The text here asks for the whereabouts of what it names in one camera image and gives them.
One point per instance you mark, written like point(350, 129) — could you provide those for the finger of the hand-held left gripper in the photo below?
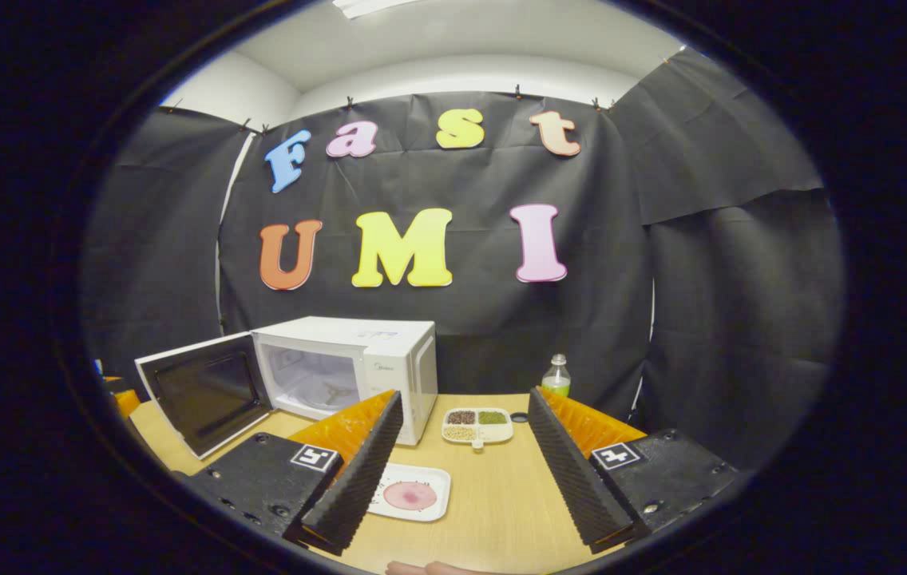
point(126, 402)

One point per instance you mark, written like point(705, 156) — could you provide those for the white divided dish with beans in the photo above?
point(477, 427)

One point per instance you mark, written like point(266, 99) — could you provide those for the ceiling light panel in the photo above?
point(366, 6)

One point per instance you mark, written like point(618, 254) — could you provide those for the black backdrop cloth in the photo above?
point(485, 319)

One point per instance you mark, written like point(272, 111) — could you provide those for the white plate with pink food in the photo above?
point(413, 495)

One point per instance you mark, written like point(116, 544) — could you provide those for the white microwave oven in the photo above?
point(398, 351)

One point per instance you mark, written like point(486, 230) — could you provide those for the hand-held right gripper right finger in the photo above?
point(573, 479)

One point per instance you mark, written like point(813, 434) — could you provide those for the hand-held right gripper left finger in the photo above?
point(358, 479)

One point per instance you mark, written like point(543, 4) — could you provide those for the green drink bottle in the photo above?
point(556, 382)

